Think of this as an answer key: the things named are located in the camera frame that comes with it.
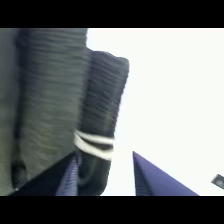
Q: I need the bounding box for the dark green garment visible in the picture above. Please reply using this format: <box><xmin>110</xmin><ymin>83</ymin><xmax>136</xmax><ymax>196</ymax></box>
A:
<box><xmin>0</xmin><ymin>27</ymin><xmax>131</xmax><ymax>197</ymax></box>

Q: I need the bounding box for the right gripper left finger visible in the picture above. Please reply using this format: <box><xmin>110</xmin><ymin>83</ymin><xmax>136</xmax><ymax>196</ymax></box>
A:
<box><xmin>9</xmin><ymin>150</ymin><xmax>83</xmax><ymax>197</ymax></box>

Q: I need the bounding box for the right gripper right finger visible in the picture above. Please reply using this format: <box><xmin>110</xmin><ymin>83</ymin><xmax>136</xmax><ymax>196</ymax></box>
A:
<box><xmin>132</xmin><ymin>150</ymin><xmax>200</xmax><ymax>197</ymax></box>

